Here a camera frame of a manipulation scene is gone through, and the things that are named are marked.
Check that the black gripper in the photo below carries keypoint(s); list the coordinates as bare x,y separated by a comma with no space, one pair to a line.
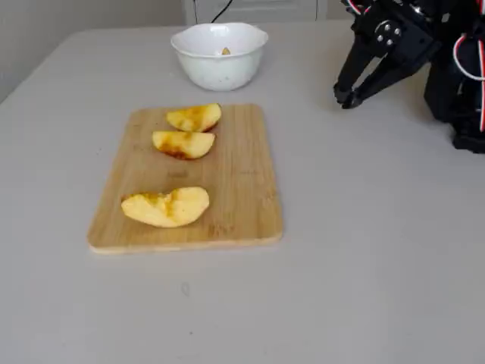
383,51

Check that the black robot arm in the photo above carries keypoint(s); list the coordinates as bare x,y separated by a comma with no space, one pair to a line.
454,102

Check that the white ceramic bowl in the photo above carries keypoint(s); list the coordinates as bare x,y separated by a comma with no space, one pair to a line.
219,72

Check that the wooden cutting board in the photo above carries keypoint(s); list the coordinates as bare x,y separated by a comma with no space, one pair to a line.
242,170

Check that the large yellow apple slice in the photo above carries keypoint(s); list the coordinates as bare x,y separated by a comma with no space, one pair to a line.
182,208

